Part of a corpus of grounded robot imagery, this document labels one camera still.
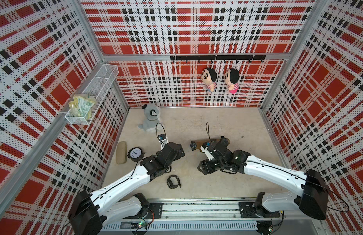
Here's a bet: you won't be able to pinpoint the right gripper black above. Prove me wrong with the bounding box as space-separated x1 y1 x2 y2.
196 158 226 175

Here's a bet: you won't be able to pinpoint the chunky black watch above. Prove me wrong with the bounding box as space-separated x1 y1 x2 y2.
220 136 230 147
166 175 181 189

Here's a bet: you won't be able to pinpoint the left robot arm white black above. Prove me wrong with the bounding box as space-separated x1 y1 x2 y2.
67 142 185 235

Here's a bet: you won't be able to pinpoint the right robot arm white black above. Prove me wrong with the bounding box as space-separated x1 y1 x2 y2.
198 142 329 220

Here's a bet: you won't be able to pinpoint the wooden watch stand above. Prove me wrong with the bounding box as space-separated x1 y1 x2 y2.
190 136 230 151

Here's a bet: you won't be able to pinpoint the grey white plush dog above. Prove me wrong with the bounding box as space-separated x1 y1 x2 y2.
137 103 163 132

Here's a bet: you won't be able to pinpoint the black round alarm clock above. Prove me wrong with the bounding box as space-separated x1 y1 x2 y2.
127 147 144 162

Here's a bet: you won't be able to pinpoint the beige glasses case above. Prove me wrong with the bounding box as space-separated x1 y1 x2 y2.
115 142 127 165

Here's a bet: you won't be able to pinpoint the hanging doll striped shirt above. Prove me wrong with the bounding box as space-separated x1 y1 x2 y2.
201 68 217 93

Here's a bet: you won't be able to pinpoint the hanging doll pink shirt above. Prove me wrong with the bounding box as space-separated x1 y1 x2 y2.
224 69 239 94

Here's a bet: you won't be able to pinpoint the yellow green snack packets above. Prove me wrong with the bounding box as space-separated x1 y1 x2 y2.
68 94 96 119

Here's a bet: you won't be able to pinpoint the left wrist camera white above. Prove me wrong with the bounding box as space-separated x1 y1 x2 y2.
158 134 168 150

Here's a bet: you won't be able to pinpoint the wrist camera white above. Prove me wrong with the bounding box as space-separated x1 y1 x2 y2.
200 142 214 161
158 134 168 150

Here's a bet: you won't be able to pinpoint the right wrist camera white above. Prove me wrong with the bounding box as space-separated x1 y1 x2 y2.
200 142 214 161

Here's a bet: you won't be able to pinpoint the left camera black cable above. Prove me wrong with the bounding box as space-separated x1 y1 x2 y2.
155 122 167 142

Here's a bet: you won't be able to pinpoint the aluminium mounting rail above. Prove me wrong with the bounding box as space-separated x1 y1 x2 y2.
81 198 320 221

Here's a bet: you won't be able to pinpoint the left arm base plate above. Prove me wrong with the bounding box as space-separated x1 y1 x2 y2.
134 203 163 219

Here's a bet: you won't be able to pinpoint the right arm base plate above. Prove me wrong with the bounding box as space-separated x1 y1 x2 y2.
239 202 281 218

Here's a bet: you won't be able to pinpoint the white wire basket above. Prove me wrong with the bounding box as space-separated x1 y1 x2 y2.
65 64 118 125

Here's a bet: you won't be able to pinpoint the black hook rail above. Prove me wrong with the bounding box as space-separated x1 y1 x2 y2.
170 54 266 62

